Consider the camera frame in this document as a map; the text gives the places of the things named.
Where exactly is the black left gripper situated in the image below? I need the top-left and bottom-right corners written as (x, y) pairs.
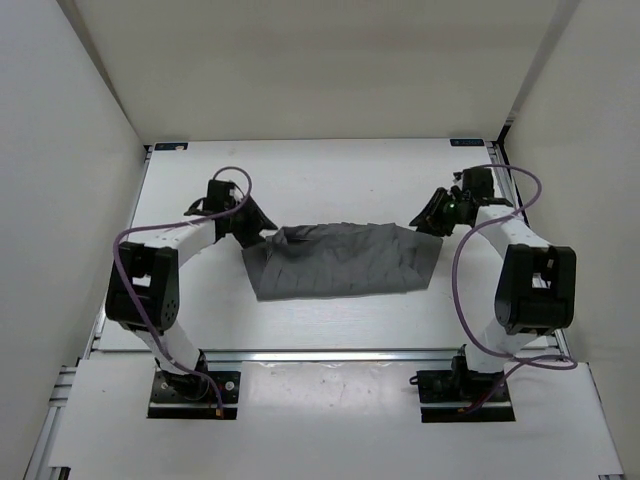
top-left (225, 194), bottom-right (278, 249)

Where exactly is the grey pleated skirt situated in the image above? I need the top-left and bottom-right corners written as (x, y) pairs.
top-left (242, 223), bottom-right (443, 301)

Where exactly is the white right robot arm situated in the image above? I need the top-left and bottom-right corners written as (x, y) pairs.
top-left (410, 187), bottom-right (577, 400)

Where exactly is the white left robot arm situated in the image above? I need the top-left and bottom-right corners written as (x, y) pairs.
top-left (105, 182), bottom-right (277, 402)

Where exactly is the blue corner label right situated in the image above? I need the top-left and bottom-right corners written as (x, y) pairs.
top-left (450, 138), bottom-right (485, 147)

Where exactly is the blue corner label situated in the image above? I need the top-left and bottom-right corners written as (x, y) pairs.
top-left (154, 142), bottom-right (189, 151)
top-left (450, 138), bottom-right (485, 147)

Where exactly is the blue corner label left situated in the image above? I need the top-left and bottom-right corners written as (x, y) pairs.
top-left (154, 142), bottom-right (189, 151)

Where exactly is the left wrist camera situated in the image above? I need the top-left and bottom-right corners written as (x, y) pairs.
top-left (203, 179), bottom-right (243, 214)

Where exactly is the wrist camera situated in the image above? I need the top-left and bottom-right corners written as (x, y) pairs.
top-left (453, 167), bottom-right (495, 198)
top-left (203, 179), bottom-right (243, 214)

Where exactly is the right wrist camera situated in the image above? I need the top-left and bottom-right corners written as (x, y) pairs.
top-left (453, 167), bottom-right (495, 198)

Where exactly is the aluminium left side rail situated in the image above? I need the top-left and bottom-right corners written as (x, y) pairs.
top-left (82, 144), bottom-right (154, 359)

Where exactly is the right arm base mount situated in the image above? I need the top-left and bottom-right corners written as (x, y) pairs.
top-left (409, 355), bottom-right (516, 424)

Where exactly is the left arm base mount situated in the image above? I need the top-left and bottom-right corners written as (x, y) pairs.
top-left (147, 369), bottom-right (241, 420)

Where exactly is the aluminium table edge rail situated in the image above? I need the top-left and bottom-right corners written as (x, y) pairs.
top-left (82, 348), bottom-right (571, 365)

